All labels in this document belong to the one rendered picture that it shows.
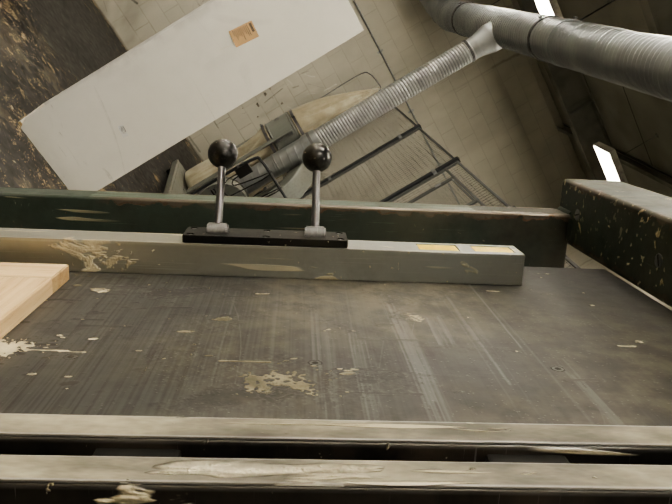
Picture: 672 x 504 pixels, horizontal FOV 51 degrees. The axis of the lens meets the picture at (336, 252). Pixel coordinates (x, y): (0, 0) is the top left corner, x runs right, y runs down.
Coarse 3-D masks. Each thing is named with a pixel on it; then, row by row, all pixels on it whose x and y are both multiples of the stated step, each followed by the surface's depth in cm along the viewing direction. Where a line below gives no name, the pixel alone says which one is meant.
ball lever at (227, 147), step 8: (216, 144) 88; (224, 144) 88; (232, 144) 88; (208, 152) 88; (216, 152) 87; (224, 152) 87; (232, 152) 88; (216, 160) 88; (224, 160) 88; (232, 160) 88; (224, 168) 88; (224, 176) 88; (224, 184) 88; (216, 192) 88; (216, 200) 87; (216, 208) 87; (216, 216) 86; (208, 224) 86; (216, 224) 86; (224, 224) 86; (208, 232) 85; (216, 232) 85; (224, 232) 85
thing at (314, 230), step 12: (312, 144) 89; (312, 156) 88; (324, 156) 88; (312, 168) 89; (324, 168) 89; (312, 192) 88; (312, 204) 88; (312, 216) 87; (312, 228) 86; (324, 228) 87
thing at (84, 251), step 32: (0, 256) 83; (32, 256) 83; (64, 256) 84; (96, 256) 84; (128, 256) 84; (160, 256) 84; (192, 256) 84; (224, 256) 85; (256, 256) 85; (288, 256) 85; (320, 256) 85; (352, 256) 85; (384, 256) 86; (416, 256) 86; (448, 256) 86; (480, 256) 86; (512, 256) 87
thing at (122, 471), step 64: (0, 448) 32; (64, 448) 33; (128, 448) 33; (192, 448) 33; (256, 448) 33; (320, 448) 33; (384, 448) 34; (448, 448) 34; (512, 448) 34; (576, 448) 34; (640, 448) 34
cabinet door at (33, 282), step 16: (0, 272) 76; (16, 272) 76; (32, 272) 76; (48, 272) 77; (64, 272) 79; (0, 288) 70; (16, 288) 71; (32, 288) 71; (48, 288) 74; (0, 304) 66; (16, 304) 66; (32, 304) 69; (0, 320) 62; (16, 320) 65; (0, 336) 62
